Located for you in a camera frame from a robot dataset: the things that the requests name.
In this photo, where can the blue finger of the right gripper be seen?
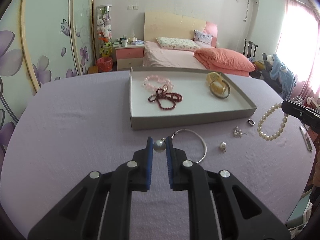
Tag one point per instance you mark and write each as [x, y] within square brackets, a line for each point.
[299, 111]

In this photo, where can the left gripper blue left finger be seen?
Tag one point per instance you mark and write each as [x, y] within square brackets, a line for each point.
[99, 206]

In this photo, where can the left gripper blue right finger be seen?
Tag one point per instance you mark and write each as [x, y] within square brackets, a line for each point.
[220, 206]

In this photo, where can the single pearl pendant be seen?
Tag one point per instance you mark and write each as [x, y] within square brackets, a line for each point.
[160, 145]

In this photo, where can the grey metal cuff bangle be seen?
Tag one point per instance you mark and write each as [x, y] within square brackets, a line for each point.
[220, 89]

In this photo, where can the person's right hand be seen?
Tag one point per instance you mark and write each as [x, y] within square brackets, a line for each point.
[314, 196]

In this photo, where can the silver hair clip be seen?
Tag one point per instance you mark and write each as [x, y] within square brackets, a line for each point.
[306, 138]

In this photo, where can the blue plush robe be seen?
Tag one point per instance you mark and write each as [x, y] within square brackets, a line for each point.
[285, 77]

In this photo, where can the thin silver bangle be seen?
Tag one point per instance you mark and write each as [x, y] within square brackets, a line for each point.
[191, 143]

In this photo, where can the small pearl cluster earring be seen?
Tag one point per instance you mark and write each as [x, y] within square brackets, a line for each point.
[238, 133]

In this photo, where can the pink window curtain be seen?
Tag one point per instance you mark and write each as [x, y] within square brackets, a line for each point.
[298, 47]

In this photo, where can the purple tablecloth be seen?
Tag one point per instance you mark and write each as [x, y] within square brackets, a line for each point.
[80, 124]

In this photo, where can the dark wooden chair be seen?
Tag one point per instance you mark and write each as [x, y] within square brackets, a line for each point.
[250, 49]

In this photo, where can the folded salmon pink quilt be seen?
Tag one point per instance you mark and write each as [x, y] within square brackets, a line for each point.
[223, 58]

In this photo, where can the white shallow tray box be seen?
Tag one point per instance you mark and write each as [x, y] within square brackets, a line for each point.
[198, 105]

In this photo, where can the light purple pillow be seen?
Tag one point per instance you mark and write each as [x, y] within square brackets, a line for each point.
[202, 37]

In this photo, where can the small wooden stool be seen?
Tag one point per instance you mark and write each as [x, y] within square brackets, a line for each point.
[93, 70]

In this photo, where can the red mesh trash bin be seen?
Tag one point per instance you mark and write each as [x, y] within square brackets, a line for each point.
[104, 64]

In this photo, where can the floral white pillow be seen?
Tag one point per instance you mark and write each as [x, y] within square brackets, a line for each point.
[177, 44]

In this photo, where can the pink white nightstand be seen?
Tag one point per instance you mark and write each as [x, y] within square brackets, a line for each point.
[129, 56]

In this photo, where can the white mug on nightstand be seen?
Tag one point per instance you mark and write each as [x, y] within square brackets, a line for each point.
[124, 42]

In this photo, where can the bed with pink sheet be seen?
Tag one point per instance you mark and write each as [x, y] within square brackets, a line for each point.
[163, 24]

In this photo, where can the floral sliding wardrobe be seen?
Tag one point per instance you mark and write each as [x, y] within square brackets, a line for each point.
[41, 41]

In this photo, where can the clear plush toy tube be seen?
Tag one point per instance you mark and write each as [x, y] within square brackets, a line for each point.
[104, 30]

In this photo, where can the white wall switch plate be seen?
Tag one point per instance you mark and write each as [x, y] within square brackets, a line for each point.
[132, 7]

